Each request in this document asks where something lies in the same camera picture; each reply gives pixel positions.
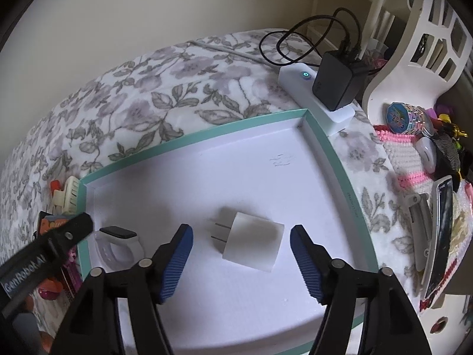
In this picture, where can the orange printed toy block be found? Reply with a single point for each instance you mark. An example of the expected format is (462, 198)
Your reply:
(55, 223)

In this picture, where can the pink and white knitted mat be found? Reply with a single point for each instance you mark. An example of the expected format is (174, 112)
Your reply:
(402, 155)

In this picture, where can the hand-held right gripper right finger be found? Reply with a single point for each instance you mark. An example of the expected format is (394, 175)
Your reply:
(306, 266)

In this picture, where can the colourful round stacked tin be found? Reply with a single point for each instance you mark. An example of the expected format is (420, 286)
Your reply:
(401, 118)

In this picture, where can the grey floral blanket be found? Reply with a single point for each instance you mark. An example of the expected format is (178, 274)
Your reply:
(147, 92)

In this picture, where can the teal-edged white box lid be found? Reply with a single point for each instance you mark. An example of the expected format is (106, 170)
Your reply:
(240, 177)

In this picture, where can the black white striped bow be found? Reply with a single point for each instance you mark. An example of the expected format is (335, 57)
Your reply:
(449, 151)

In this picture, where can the white charger plug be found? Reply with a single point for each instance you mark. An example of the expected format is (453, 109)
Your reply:
(255, 244)

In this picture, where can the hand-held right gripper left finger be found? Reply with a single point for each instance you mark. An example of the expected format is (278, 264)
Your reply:
(177, 262)

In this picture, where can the white wooden rail furniture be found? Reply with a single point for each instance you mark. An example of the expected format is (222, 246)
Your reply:
(377, 7)

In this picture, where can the black long hair barrette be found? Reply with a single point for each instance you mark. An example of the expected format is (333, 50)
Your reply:
(439, 236)

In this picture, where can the white cutout furniture panel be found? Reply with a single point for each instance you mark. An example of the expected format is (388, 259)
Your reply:
(406, 63)

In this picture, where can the red beaded trim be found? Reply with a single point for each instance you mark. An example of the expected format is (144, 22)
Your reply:
(447, 273)

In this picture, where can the silver metal hair clip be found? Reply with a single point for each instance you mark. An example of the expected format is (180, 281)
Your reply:
(421, 236)

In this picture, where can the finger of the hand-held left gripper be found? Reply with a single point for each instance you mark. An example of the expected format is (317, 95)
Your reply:
(55, 242)
(24, 334)

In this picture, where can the white oval gadget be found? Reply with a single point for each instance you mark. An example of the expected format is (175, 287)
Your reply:
(427, 153)

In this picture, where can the cream lace cloth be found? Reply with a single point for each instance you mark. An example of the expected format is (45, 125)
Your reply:
(462, 225)

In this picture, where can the black power adapter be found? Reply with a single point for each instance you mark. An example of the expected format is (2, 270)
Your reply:
(336, 81)

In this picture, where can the white smart band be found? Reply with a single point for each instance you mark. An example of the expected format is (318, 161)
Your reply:
(118, 232)

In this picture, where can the white power strip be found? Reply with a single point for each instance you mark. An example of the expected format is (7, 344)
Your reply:
(295, 81)

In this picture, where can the yellow plastic toy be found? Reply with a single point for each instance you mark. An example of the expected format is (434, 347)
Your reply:
(444, 118)

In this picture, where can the cream hair claw clip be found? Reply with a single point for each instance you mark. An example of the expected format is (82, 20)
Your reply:
(68, 196)

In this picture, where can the pink printed card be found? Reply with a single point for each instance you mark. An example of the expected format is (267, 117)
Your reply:
(72, 277)

